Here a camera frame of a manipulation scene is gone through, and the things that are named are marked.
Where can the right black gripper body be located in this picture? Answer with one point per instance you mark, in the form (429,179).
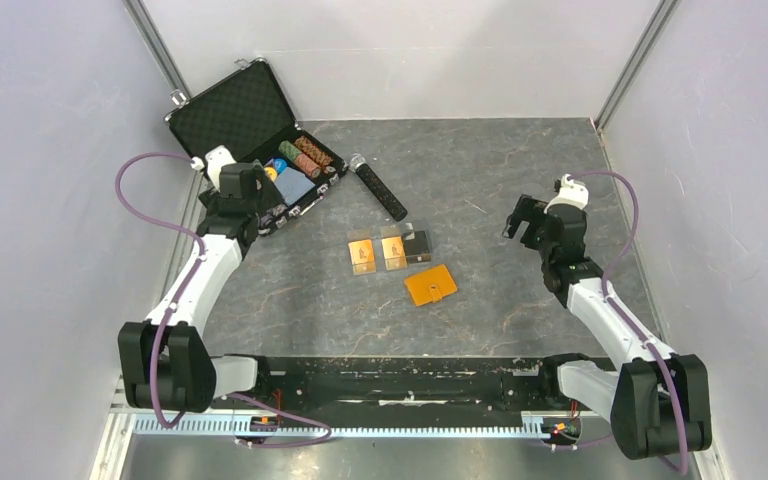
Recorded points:
(531,210)

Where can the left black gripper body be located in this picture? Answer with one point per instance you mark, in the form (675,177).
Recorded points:
(260,179)

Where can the orange leather card holder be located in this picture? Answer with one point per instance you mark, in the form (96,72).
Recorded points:
(430,286)

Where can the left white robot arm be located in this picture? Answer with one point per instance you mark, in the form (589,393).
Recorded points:
(164,363)

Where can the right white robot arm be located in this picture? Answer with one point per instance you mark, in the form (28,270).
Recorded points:
(656,401)

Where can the blue card deck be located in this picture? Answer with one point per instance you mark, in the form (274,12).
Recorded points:
(293,185)

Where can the black card in case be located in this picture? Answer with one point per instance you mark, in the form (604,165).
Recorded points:
(416,242)

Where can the middle gold card in case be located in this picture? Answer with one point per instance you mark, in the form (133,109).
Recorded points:
(392,245)

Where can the gold card in case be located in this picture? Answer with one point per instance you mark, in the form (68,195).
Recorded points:
(392,245)
(361,249)

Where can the left gold card in case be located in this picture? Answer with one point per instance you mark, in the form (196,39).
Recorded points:
(361,249)

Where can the green red chip stack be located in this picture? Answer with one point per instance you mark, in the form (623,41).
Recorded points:
(301,160)

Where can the black poker chip case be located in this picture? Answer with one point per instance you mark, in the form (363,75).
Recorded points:
(249,113)

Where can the brown patterned chip stack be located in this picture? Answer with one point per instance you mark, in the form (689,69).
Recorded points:
(313,151)

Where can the black glitter cylinder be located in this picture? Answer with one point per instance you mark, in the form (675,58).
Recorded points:
(359,166)

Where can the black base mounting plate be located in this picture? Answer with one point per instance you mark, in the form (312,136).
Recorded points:
(410,392)

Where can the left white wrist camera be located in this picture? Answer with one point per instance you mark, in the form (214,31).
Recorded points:
(215,161)

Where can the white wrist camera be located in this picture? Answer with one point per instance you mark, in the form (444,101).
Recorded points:
(570,192)
(215,161)

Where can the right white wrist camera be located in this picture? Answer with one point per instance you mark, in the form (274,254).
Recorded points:
(570,192)

